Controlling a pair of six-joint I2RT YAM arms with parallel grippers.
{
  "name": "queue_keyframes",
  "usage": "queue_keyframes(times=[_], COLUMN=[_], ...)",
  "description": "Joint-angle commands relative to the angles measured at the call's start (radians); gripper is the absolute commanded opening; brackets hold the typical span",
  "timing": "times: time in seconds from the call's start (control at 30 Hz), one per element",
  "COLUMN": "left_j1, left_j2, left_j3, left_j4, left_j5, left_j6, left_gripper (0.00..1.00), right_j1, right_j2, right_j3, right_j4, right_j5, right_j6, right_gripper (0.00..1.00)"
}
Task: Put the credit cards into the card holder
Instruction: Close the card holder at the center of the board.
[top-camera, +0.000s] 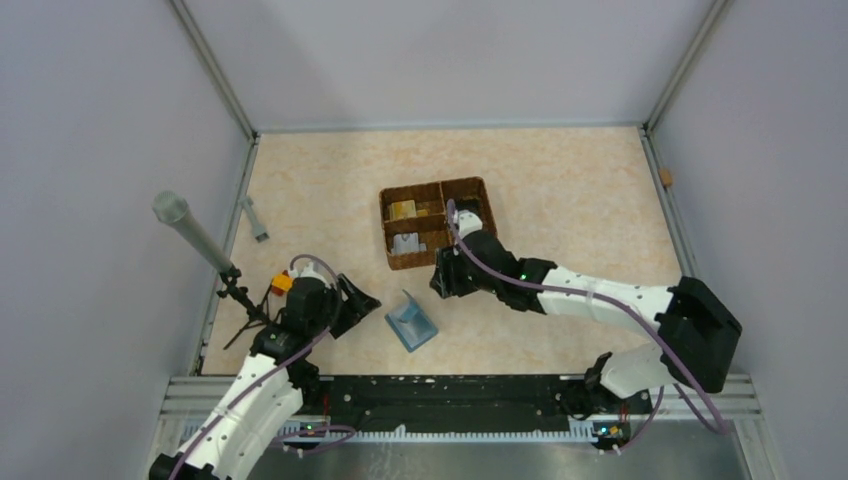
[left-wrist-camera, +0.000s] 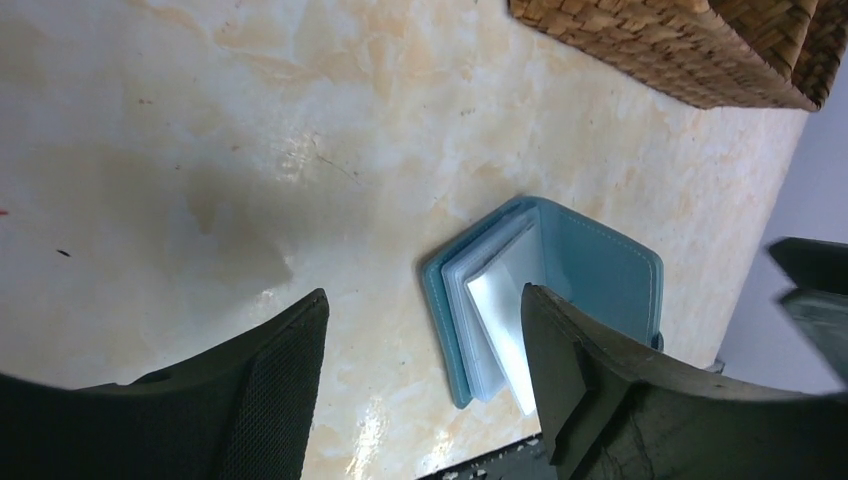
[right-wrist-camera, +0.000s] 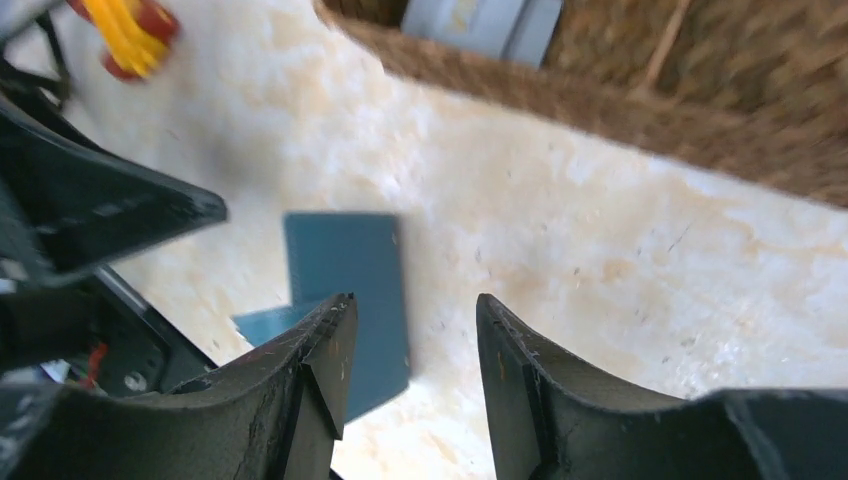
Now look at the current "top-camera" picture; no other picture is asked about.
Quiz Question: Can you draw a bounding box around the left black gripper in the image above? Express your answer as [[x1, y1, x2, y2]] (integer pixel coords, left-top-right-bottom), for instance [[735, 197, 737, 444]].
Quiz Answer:
[[307, 273, 379, 337]]

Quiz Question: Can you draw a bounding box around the blue leather card holder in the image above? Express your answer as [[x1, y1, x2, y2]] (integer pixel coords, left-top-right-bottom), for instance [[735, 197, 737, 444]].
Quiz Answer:
[[384, 290, 439, 353]]

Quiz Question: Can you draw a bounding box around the woven wicker tray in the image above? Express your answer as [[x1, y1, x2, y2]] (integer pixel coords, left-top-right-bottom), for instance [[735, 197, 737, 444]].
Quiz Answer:
[[378, 176, 497, 271]]

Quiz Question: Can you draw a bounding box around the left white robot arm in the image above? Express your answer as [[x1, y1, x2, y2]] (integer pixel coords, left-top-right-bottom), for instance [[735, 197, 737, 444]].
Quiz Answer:
[[148, 269, 382, 479]]

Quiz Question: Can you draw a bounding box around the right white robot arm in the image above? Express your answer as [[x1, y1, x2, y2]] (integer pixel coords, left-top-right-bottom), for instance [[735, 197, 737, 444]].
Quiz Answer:
[[430, 231, 743, 412]]

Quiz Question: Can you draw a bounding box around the yellow red toy car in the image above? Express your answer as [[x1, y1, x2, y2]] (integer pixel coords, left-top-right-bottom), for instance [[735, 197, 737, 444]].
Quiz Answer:
[[270, 270, 293, 296]]

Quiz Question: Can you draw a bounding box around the black tube clamp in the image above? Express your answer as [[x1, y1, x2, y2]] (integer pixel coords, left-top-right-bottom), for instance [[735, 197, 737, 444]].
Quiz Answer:
[[216, 267, 280, 350]]

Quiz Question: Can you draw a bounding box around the grey metal tube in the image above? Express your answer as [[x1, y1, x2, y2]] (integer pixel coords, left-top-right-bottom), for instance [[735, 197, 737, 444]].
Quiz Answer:
[[151, 190, 234, 274]]

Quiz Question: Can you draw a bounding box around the small tan cork piece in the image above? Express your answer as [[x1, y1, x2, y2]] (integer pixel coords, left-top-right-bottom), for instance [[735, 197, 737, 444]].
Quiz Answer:
[[657, 167, 674, 188]]

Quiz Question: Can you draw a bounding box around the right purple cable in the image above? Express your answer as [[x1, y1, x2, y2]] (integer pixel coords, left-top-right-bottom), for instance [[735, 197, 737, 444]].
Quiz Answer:
[[446, 198, 730, 455]]

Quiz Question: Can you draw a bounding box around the purple cable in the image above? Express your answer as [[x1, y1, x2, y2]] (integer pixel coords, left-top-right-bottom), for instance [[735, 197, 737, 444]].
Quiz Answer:
[[166, 254, 344, 480], [446, 198, 730, 455]]

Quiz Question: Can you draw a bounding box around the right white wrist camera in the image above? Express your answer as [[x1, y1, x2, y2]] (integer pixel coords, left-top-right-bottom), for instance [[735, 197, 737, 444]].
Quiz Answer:
[[453, 210, 484, 239]]

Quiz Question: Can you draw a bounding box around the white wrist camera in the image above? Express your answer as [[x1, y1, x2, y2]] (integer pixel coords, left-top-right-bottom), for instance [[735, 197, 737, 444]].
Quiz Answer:
[[289, 261, 329, 284], [453, 210, 484, 239]]

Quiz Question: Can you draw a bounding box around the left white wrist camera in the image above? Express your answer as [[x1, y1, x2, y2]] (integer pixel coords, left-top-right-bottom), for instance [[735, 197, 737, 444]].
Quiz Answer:
[[289, 261, 329, 284]]

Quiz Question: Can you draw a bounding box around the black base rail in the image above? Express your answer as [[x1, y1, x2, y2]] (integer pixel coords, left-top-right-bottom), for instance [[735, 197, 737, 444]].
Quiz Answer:
[[311, 374, 598, 435]]

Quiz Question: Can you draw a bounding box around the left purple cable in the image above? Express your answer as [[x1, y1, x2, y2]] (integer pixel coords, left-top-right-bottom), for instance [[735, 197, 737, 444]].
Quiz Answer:
[[166, 254, 344, 480]]

